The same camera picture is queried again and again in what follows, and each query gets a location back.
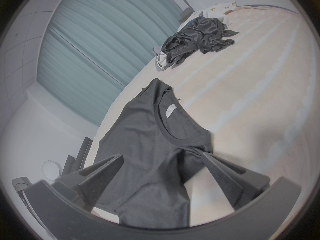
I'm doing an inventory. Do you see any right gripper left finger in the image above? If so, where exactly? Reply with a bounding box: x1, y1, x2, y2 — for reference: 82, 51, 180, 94
51, 154, 123, 211

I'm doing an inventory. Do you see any black T-shirt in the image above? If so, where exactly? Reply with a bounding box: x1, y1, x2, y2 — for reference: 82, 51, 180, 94
94, 78, 214, 228

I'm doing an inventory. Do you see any black satin garment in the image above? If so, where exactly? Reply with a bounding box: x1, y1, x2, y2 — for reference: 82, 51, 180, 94
161, 17, 239, 64

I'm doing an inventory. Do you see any grey garment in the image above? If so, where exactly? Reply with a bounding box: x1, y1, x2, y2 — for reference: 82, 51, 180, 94
153, 46, 175, 72

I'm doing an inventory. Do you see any bed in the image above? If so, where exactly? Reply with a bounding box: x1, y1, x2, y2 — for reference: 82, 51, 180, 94
84, 0, 318, 228

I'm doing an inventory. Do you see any white garment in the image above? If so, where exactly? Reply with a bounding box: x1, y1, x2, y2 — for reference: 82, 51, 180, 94
191, 9, 209, 21

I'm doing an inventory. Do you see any white printed pillow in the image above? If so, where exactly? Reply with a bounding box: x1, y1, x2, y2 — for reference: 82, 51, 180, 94
200, 1, 237, 17

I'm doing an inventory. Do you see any blue-green curtain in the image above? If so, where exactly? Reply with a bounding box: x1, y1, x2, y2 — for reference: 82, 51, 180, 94
37, 0, 184, 127

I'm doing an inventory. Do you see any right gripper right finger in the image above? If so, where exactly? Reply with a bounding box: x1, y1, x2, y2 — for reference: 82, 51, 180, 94
201, 152, 271, 208

